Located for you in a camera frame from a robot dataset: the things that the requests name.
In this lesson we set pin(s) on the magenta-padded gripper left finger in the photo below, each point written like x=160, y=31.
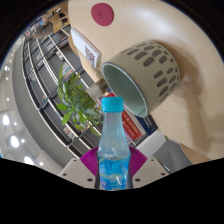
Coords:
x=76, y=171

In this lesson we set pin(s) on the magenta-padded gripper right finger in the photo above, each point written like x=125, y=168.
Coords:
x=148, y=171

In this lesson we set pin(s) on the clear blue-capped drink bottle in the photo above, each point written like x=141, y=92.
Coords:
x=113, y=156

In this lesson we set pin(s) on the dark blue book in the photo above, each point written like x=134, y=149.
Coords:
x=148, y=124

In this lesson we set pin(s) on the green potted plant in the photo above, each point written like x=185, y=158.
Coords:
x=78, y=103

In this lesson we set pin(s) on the ceiling lights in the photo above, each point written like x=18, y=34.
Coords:
x=14, y=141

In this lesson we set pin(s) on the grey shelf unit with books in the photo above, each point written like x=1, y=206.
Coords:
x=43, y=90

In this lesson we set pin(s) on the grey-green patterned mug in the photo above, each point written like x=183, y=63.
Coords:
x=153, y=73

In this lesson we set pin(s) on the white paperback book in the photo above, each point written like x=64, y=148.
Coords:
x=83, y=45

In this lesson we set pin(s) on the flat round red coaster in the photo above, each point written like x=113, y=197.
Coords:
x=102, y=14

